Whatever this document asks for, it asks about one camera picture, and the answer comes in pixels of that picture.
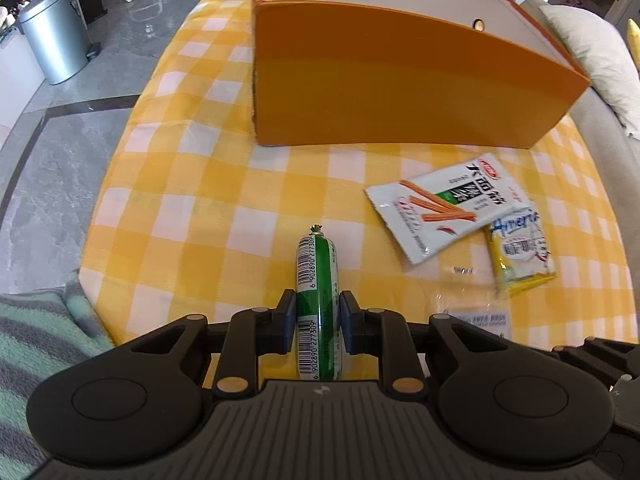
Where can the green sausage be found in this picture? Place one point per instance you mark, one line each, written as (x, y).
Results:
(320, 280)

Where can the clear packet with white label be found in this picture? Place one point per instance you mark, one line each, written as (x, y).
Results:
(480, 320)

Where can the yellow snack packet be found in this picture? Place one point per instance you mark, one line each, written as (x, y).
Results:
(525, 260)

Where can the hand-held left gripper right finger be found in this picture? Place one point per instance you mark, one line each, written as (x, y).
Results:
(344, 330)

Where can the yellow checkered tablecloth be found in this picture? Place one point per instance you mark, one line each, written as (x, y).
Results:
(175, 185)

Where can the grey metal trash can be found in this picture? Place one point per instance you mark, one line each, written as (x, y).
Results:
(55, 35)

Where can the white low cabinet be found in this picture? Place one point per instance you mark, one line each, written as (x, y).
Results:
(15, 80)

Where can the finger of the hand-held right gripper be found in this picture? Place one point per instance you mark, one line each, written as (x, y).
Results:
(600, 355)

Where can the striped teal fleece cloth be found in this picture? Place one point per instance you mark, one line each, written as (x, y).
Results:
(40, 330)

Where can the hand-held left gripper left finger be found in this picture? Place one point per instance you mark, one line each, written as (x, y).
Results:
(292, 332)

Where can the yellow pillow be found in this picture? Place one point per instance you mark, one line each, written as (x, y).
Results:
(635, 40)

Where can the orange cardboard box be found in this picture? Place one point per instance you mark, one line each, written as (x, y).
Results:
(400, 90)

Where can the beige pillow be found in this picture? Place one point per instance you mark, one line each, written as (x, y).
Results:
(590, 45)

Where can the white spicy strip packet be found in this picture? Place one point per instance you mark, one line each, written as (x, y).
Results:
(440, 195)

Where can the beige sofa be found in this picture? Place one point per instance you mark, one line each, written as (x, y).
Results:
(597, 127)

